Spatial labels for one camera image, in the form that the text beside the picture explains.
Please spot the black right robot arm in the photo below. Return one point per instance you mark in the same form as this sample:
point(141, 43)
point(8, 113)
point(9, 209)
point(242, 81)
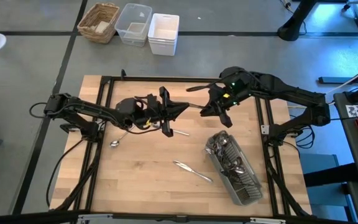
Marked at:
point(291, 93)

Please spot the white plastic bin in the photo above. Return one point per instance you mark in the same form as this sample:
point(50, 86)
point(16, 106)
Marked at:
point(162, 46)

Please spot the white metal bracket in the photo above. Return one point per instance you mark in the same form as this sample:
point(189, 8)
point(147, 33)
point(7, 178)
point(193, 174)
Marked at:
point(265, 129)

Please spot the black stand foot bar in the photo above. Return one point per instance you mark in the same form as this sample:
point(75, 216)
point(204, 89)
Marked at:
point(334, 80)

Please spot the grey mesh cutlery caddy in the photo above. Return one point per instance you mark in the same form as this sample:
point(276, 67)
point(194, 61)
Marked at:
point(247, 199)

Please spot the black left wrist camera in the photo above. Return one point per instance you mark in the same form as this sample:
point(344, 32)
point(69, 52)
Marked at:
point(152, 100)

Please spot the woven wicker basket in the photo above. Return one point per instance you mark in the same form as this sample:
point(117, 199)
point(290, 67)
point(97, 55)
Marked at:
point(87, 18)

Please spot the black stand leg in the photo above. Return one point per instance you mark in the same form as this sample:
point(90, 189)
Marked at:
point(294, 25)

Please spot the silver aluminium bracket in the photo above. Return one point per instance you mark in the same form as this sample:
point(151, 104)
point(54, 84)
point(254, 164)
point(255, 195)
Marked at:
point(95, 217)
point(267, 221)

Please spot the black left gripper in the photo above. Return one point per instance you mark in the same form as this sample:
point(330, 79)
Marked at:
point(154, 113)

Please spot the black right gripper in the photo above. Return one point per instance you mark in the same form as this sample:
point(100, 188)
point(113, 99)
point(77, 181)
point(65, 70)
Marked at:
point(224, 98)

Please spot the clear plastic bin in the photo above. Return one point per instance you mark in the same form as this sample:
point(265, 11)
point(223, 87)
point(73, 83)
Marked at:
point(120, 31)

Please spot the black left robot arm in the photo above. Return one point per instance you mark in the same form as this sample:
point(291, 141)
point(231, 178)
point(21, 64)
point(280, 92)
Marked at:
point(82, 107)

